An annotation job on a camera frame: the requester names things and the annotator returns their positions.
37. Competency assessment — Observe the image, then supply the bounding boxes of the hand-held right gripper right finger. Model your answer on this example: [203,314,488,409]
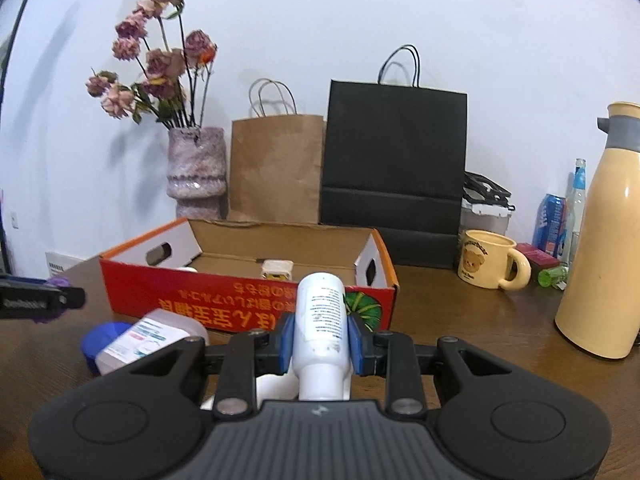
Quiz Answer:
[346,316,519,420]

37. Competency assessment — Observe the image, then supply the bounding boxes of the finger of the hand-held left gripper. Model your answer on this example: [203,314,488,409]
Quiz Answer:
[0,280,86,322]

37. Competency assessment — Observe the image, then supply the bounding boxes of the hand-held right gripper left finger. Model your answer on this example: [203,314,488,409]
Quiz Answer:
[119,312,297,420]

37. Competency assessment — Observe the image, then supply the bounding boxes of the white plastic bottle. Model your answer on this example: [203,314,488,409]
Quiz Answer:
[291,271,353,402]

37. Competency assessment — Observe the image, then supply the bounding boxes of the white and yellow charger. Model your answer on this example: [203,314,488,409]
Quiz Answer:
[261,259,294,281]

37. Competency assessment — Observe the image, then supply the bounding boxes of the blue round lid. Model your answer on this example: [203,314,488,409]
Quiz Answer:
[81,322,134,375]

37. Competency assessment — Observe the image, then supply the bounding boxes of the red cardboard box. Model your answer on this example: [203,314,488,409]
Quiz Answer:
[99,217,400,334]

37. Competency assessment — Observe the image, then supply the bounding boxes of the clear plastic jar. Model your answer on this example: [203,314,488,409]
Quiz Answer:
[95,309,210,376]

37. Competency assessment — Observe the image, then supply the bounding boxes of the white board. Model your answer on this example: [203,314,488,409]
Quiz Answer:
[45,251,84,281]

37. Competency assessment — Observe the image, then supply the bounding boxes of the yellow bear mug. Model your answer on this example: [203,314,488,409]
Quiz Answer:
[457,229,532,292]

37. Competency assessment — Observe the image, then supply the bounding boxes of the brown paper bag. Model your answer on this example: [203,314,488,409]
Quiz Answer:
[227,78,326,225]

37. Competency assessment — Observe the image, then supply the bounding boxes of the clear container with black lid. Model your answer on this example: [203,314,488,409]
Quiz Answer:
[459,171,516,237]

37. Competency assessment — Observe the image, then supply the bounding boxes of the black paper bag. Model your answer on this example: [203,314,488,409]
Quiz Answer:
[319,45,469,270]

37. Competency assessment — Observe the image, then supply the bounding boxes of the mottled pink ceramic vase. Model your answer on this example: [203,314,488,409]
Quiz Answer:
[166,126,227,220]

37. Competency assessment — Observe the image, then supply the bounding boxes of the small red box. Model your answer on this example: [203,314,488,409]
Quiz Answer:
[515,243,561,274]

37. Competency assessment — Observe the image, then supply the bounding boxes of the green plastic bottle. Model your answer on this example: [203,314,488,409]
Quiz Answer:
[538,265,570,289]

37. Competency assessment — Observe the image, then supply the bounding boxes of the blue drink can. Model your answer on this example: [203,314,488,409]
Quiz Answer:
[531,192,569,259]

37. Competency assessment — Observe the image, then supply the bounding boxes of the yellow thermos jug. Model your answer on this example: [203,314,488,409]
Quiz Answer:
[554,102,640,360]

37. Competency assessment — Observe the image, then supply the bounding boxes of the clear glass bottle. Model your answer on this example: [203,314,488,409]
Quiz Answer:
[559,158,589,266]

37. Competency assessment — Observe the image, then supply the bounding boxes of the dried pink roses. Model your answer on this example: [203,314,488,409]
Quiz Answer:
[86,0,219,129]

